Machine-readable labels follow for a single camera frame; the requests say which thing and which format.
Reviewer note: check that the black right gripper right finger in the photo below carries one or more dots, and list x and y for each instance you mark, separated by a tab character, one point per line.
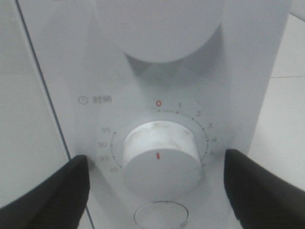
260	199

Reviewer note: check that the white microwave oven body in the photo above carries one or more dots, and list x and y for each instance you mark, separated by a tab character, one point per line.
99	94

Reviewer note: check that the round white door button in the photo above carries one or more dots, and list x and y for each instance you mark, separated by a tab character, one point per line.
161	215

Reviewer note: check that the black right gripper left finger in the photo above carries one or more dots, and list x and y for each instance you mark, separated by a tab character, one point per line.
57	203

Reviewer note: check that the white microwave knob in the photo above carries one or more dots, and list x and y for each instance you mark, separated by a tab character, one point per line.
159	30
161	160

